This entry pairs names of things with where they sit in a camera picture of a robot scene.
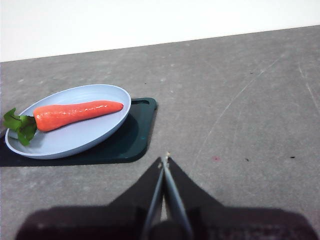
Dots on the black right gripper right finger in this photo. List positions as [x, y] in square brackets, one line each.
[185, 190]

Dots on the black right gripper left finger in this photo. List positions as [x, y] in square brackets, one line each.
[142, 190]

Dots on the blue round plate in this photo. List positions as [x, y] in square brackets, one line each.
[75, 140]

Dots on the orange carrot with green leaves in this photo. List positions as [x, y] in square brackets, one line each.
[75, 113]

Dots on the black flat tray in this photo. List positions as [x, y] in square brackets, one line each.
[135, 140]

